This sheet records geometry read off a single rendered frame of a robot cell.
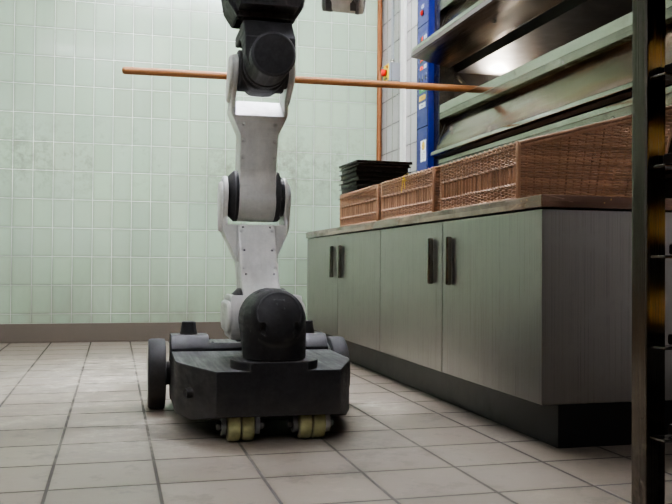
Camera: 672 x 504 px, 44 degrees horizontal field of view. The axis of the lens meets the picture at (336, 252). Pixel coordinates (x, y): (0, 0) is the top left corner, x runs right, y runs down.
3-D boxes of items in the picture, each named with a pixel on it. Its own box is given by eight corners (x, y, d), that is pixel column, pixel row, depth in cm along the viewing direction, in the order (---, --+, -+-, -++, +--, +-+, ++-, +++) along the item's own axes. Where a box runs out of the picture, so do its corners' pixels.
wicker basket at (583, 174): (575, 217, 278) (575, 134, 278) (684, 205, 223) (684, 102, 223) (436, 214, 266) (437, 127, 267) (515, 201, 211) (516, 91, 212)
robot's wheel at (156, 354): (166, 413, 233) (166, 341, 233) (147, 414, 232) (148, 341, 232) (163, 402, 252) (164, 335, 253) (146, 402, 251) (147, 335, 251)
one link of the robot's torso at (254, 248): (301, 332, 220) (291, 168, 236) (225, 333, 215) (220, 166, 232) (291, 347, 234) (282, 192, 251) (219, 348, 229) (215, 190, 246)
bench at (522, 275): (407, 345, 437) (408, 234, 438) (745, 439, 203) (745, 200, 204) (302, 347, 423) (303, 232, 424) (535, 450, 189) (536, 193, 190)
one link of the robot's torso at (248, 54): (299, 78, 209) (300, 8, 209) (247, 75, 206) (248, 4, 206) (280, 100, 236) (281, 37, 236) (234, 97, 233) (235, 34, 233)
